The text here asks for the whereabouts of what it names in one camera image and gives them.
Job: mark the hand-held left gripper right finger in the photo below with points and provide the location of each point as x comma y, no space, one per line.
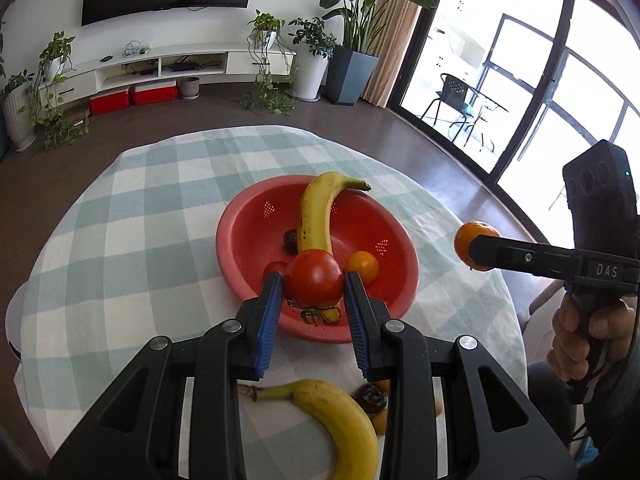
357,330

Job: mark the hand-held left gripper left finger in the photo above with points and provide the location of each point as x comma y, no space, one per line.
267,330

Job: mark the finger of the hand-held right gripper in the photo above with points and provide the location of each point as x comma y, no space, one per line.
525,257

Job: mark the red tomato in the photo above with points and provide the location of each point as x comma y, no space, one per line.
315,277
274,269

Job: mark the orange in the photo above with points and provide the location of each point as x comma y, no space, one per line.
362,266
384,386

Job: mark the tangerine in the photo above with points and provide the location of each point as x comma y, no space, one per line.
462,245

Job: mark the dark purple fruit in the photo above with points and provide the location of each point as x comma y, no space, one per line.
290,242
370,399

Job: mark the small yellow banana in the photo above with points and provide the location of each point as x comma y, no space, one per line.
345,425

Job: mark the red plastic colander bowl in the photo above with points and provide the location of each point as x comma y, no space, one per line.
382,217

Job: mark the large yellow banana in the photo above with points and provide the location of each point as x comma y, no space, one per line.
315,210

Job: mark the person's right forearm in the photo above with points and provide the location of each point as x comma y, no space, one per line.
627,385

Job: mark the person's right hand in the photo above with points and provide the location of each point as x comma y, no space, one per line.
567,340

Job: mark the beige armchair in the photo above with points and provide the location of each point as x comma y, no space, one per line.
542,305

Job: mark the dark cloth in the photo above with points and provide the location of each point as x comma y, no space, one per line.
547,400

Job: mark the metal balcony table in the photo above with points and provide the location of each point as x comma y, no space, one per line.
487,110

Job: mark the green checked tablecloth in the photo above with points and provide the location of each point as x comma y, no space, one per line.
125,235

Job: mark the black metal chair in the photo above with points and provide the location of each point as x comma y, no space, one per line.
452,87

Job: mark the blue-grey planter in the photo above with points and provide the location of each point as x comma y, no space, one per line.
350,77

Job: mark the grey flower pot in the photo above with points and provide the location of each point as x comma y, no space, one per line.
190,88

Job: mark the beige curtain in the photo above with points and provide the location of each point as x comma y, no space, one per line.
400,35

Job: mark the tall white planter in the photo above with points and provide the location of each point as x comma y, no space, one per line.
311,77

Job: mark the red storage box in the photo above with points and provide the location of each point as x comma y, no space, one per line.
155,92
110,101

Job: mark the white television cabinet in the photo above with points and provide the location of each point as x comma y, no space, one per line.
240,62

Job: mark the black set-top device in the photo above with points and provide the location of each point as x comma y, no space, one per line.
184,66

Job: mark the small white pot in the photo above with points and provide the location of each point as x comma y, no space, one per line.
56,66
270,40

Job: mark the bushy green plant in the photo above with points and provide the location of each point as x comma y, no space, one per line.
312,35

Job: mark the bird of paradise plant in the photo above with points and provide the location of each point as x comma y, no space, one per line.
360,5

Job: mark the trailing pothos plant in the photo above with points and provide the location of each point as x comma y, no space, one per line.
265,21
55,47

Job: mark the white ribbed planter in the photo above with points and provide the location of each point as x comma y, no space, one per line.
19,120

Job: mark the small green plant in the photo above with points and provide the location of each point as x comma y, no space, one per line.
17,82

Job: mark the black sliding door frame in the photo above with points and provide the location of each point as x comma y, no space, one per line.
534,85

